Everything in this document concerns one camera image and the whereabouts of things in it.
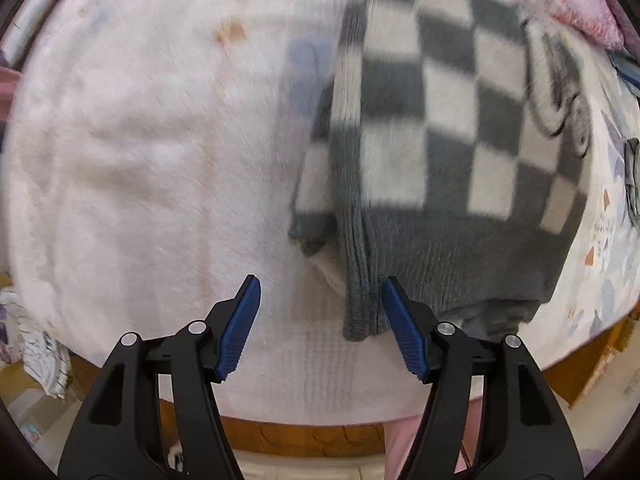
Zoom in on small grey cloth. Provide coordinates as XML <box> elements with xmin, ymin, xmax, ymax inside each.
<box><xmin>623</xmin><ymin>137</ymin><xmax>640</xmax><ymax>222</ymax></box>

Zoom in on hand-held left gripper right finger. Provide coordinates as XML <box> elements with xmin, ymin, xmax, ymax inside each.
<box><xmin>381</xmin><ymin>276</ymin><xmax>585</xmax><ymax>480</ymax></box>

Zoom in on pink towel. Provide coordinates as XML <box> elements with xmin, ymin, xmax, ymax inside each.
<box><xmin>0</xmin><ymin>66</ymin><xmax>22</xmax><ymax>122</ymax></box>

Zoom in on grey white checkered cardigan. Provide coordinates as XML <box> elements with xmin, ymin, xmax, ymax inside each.
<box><xmin>288</xmin><ymin>0</ymin><xmax>594</xmax><ymax>343</ymax></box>

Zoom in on striped white cloth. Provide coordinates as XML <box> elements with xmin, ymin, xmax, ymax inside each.
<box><xmin>0</xmin><ymin>287</ymin><xmax>74</xmax><ymax>402</ymax></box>

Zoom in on person's pink pants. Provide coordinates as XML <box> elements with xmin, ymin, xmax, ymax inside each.
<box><xmin>384</xmin><ymin>400</ymin><xmax>484</xmax><ymax>480</ymax></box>

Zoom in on cartoon printed bed sheet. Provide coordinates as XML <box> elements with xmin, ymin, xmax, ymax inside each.
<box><xmin>520</xmin><ymin>10</ymin><xmax>640</xmax><ymax>372</ymax></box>

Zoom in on white fleece blanket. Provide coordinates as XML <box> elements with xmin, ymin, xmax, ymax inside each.
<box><xmin>5</xmin><ymin>0</ymin><xmax>551</xmax><ymax>424</ymax></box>

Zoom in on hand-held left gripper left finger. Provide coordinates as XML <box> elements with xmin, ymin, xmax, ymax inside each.
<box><xmin>57</xmin><ymin>274</ymin><xmax>262</xmax><ymax>480</ymax></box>

